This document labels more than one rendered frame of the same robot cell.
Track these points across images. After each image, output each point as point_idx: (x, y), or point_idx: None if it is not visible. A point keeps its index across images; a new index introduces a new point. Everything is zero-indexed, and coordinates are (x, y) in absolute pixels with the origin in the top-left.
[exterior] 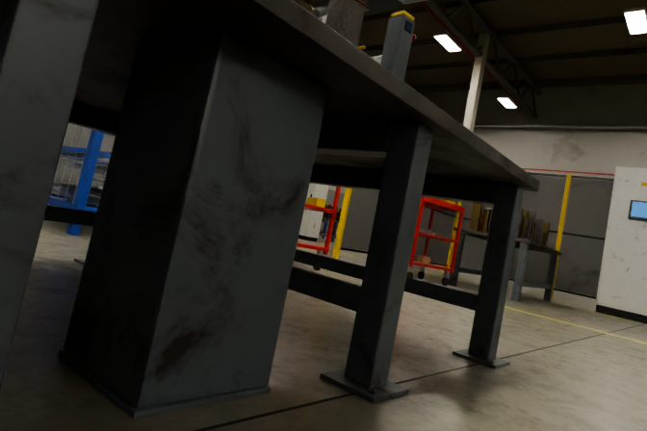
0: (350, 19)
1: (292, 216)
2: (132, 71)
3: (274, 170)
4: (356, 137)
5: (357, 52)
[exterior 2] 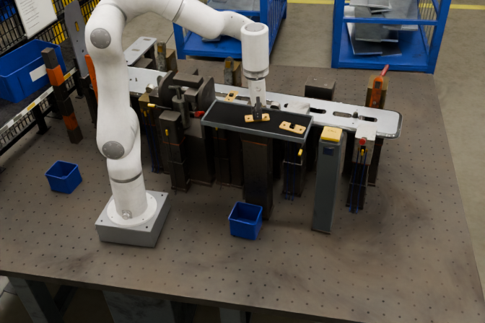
0: (253, 157)
1: (164, 308)
2: None
3: None
4: None
5: (122, 288)
